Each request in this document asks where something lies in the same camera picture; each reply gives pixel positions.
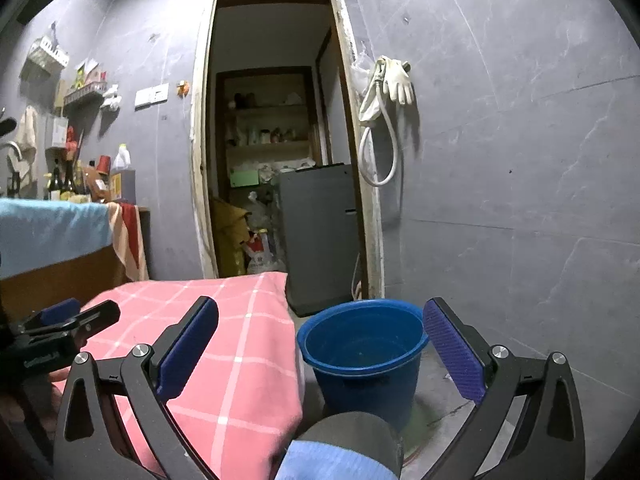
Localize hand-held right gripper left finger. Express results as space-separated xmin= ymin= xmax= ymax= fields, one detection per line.
xmin=52 ymin=296 xmax=221 ymax=480

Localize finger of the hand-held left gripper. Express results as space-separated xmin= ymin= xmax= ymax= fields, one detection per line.
xmin=20 ymin=297 xmax=82 ymax=333
xmin=30 ymin=300 xmax=122 ymax=352

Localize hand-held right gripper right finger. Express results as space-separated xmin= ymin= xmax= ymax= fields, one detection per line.
xmin=422 ymin=297 xmax=587 ymax=480

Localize blue plastic bucket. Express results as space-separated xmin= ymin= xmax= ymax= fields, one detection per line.
xmin=296 ymin=299 xmax=431 ymax=433

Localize wooden cabinet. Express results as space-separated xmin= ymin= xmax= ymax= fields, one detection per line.
xmin=0 ymin=207 xmax=151 ymax=321

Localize pink checked cloth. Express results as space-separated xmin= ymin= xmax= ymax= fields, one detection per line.
xmin=50 ymin=271 xmax=307 ymax=480

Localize light blue towel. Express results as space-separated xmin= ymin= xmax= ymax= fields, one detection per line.
xmin=0 ymin=197 xmax=113 ymax=278

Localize orange red striped towel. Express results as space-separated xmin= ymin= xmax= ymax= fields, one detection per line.
xmin=107 ymin=201 xmax=150 ymax=282

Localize yellow bag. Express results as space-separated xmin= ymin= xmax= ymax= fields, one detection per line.
xmin=210 ymin=196 xmax=251 ymax=277

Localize red white plastic bag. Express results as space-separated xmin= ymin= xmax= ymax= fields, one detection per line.
xmin=242 ymin=230 xmax=286 ymax=275

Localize dark glass bottles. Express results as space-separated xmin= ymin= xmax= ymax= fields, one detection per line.
xmin=45 ymin=157 xmax=81 ymax=201

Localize brown packet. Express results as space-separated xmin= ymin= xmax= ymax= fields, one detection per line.
xmin=82 ymin=162 xmax=111 ymax=203

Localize person's leg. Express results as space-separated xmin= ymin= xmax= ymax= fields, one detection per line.
xmin=275 ymin=411 xmax=405 ymax=480

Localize clear plastic bags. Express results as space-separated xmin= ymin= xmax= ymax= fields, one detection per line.
xmin=245 ymin=191 xmax=278 ymax=231

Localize metal faucet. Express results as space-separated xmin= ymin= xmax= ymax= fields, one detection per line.
xmin=0 ymin=141 xmax=23 ymax=171

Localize grey cabinet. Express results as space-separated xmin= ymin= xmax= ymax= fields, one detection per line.
xmin=277 ymin=163 xmax=362 ymax=317

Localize metal utensil holder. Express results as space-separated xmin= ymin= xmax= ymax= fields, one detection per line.
xmin=46 ymin=116 xmax=68 ymax=151

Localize beige hanging towel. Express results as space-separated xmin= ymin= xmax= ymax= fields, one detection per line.
xmin=14 ymin=105 xmax=40 ymax=181

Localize cream rubber glove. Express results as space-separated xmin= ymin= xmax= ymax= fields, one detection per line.
xmin=358 ymin=58 xmax=388 ymax=122
xmin=385 ymin=58 xmax=415 ymax=106

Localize wooden shelf unit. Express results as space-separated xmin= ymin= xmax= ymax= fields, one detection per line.
xmin=216 ymin=66 xmax=321 ymax=191

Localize clear hanging plastic bag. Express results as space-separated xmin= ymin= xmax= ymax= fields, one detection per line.
xmin=350 ymin=40 xmax=373 ymax=92

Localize white hose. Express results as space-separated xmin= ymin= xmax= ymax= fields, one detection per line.
xmin=359 ymin=72 xmax=403 ymax=187

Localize door frame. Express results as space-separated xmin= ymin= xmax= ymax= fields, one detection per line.
xmin=190 ymin=0 xmax=386 ymax=301

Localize metal wall shelf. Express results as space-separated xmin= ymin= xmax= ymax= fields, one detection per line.
xmin=62 ymin=84 xmax=108 ymax=107

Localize white wall socket plate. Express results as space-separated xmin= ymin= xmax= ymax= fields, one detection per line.
xmin=135 ymin=84 xmax=170 ymax=108

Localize white plastic wall basket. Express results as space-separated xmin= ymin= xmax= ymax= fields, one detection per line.
xmin=27 ymin=35 xmax=70 ymax=68

